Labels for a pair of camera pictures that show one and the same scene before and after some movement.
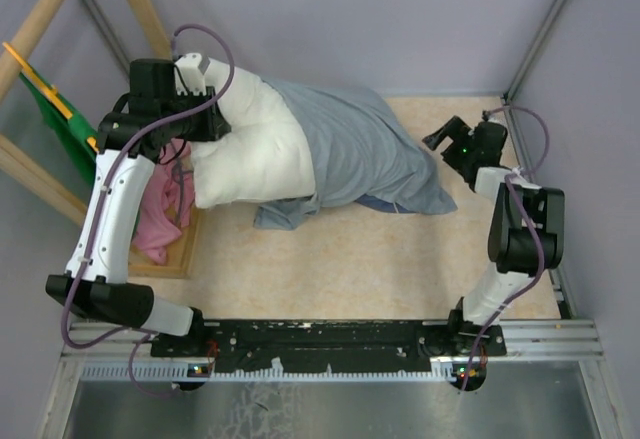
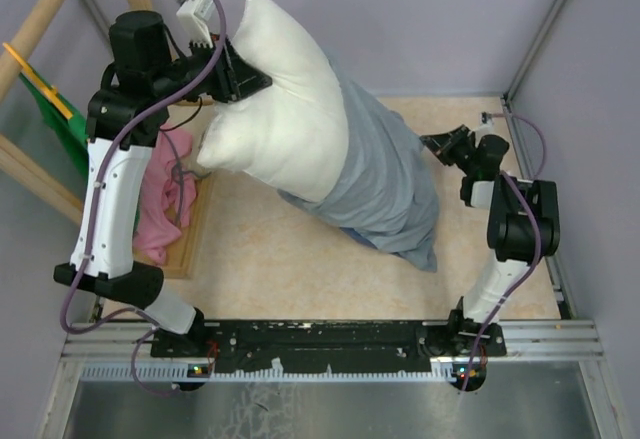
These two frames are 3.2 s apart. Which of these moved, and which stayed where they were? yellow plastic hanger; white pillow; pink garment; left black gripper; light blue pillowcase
Moved: white pillow; light blue pillowcase; left black gripper
Stayed: yellow plastic hanger; pink garment
